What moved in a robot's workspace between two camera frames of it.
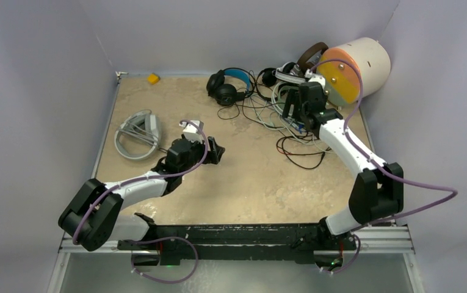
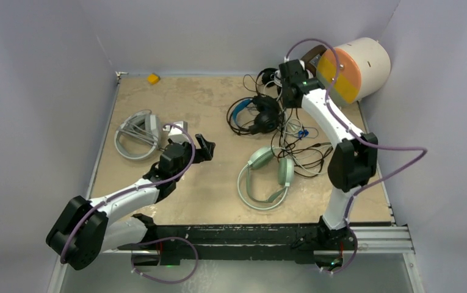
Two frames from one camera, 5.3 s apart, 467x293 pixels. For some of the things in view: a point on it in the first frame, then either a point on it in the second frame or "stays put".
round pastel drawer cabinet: (342, 80) stays put
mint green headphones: (275, 97) to (263, 182)
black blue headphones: (226, 94) to (267, 116)
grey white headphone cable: (138, 131) stays put
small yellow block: (153, 78) stays put
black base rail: (167, 245) stays put
